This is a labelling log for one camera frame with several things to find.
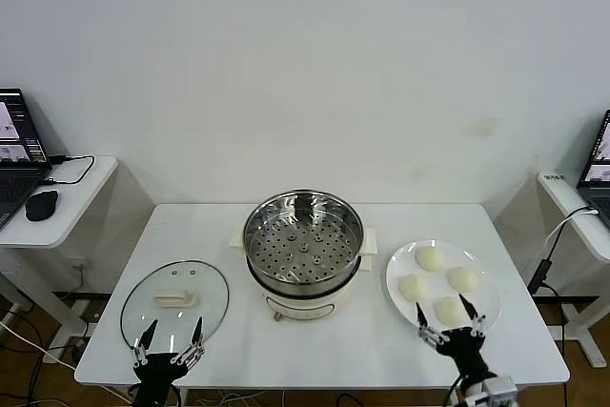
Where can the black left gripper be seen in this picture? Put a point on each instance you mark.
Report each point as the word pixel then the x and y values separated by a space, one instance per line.
pixel 157 373

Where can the white side desk with mouse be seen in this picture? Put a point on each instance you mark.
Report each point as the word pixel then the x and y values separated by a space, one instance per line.
pixel 71 207

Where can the white steamed baozi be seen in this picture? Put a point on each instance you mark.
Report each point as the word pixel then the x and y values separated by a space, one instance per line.
pixel 450 312
pixel 413 288
pixel 429 258
pixel 463 279

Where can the round glass pot lid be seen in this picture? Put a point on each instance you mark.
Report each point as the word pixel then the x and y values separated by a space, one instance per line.
pixel 205 283

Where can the black laptop beside mouse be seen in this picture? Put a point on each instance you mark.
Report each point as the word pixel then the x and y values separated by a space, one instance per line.
pixel 14 188

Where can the black computer mouse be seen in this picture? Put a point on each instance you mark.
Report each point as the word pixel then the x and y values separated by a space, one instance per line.
pixel 42 204

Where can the white side desk with label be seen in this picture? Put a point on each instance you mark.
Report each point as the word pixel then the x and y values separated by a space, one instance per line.
pixel 560 190

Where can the white wall outlet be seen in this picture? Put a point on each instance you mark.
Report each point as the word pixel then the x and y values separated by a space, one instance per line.
pixel 79 264

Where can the white rectangular table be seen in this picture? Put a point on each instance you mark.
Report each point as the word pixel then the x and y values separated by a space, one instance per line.
pixel 190 235

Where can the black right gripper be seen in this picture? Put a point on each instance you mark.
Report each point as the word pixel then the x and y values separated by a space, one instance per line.
pixel 467 354

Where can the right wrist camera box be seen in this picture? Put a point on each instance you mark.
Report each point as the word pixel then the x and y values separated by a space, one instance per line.
pixel 500 390

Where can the large white plate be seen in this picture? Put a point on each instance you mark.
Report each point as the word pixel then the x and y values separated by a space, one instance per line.
pixel 405 261

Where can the small desk label sticker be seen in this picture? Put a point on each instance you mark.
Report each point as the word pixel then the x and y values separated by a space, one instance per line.
pixel 555 177

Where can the white floor power strip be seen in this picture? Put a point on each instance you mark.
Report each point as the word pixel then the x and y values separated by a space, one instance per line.
pixel 62 351

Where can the cream electric cooker base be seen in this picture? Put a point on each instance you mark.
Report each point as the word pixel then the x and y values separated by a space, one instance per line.
pixel 310 304

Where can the perforated steel steamer basket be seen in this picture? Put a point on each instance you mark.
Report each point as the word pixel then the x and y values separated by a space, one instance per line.
pixel 295 254

